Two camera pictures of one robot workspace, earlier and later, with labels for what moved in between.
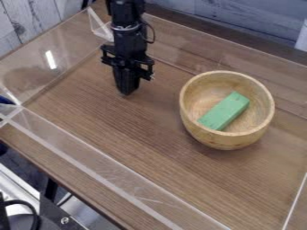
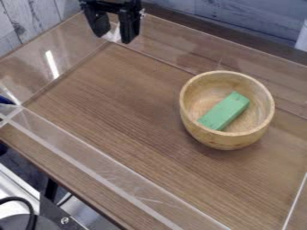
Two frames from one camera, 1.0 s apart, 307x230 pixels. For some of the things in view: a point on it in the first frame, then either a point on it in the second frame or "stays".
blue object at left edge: x=6 y=101 stays
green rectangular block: x=225 y=112 stays
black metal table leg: x=51 y=209 stays
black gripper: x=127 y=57 -> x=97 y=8
